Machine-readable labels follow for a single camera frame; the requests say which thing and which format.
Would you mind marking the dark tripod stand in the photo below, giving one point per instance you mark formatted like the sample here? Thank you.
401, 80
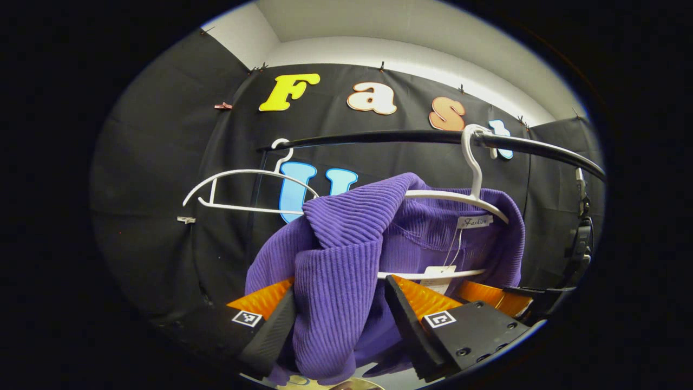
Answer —
580, 244

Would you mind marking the black backdrop cloth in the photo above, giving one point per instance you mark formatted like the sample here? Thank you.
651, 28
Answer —
157, 162

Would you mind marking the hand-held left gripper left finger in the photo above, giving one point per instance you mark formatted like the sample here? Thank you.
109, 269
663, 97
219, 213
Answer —
270, 336

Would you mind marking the black garment rack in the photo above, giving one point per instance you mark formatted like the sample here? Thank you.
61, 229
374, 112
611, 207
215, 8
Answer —
390, 136

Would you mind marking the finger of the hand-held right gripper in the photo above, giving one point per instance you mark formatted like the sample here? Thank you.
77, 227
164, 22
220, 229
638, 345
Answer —
487, 295

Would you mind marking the yellow round laundry hamper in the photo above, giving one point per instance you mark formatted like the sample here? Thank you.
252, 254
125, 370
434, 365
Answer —
373, 386

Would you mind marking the pink backdrop clip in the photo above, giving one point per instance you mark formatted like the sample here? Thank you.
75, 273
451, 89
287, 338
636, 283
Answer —
223, 105

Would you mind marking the row of black backdrop clips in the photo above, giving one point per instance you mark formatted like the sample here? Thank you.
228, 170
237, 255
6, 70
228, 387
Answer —
381, 66

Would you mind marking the white clothes hanger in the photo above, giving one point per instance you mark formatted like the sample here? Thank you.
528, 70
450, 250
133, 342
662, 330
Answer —
455, 197
246, 171

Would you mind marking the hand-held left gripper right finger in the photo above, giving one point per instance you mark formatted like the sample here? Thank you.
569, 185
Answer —
411, 330

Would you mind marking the purple ribbed cardigan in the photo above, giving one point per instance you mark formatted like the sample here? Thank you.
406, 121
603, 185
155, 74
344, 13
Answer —
335, 260

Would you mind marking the silver backdrop clip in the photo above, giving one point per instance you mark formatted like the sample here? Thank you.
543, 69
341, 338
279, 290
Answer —
185, 219

